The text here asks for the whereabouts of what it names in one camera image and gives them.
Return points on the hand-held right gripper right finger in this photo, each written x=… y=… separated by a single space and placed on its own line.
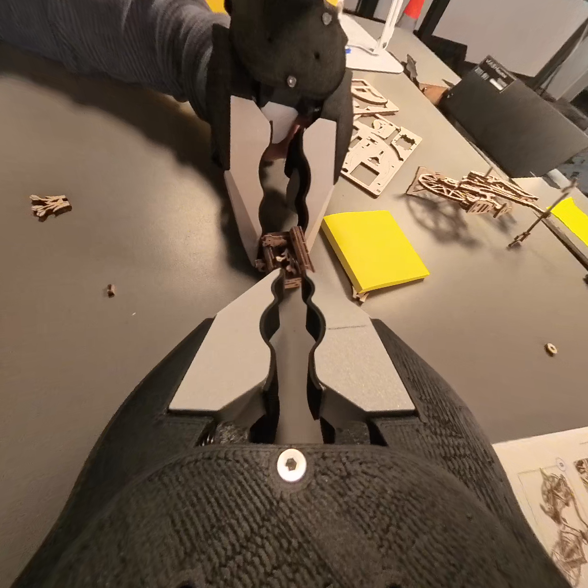
x=363 y=367

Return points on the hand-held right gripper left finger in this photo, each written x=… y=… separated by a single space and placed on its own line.
x=220 y=367

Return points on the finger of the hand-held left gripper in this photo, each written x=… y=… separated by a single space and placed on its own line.
x=321 y=160
x=243 y=151

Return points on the small wooden crate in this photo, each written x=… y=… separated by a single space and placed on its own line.
x=285 y=252

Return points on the person's left forearm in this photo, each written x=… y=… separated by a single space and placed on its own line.
x=115 y=41

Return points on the wooden bicycle model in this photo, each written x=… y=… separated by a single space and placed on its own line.
x=482 y=193

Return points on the model kit box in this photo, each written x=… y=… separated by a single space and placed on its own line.
x=519 y=124

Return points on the person's left hand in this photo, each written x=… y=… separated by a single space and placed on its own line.
x=285 y=144

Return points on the wooden cut-out sheet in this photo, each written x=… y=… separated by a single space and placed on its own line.
x=386 y=108
x=358 y=179

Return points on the small flat wooden part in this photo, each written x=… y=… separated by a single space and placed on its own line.
x=360 y=294

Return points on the yellow paper sheet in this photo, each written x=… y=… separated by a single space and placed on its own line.
x=212 y=4
x=572 y=218

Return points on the white metal stand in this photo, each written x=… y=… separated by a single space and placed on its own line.
x=388 y=27

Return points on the yellow sticky note pad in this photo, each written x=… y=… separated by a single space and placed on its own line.
x=372 y=248

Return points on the orange traffic cone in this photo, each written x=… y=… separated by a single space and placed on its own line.
x=415 y=9

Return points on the instruction booklet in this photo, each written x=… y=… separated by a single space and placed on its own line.
x=542 y=505

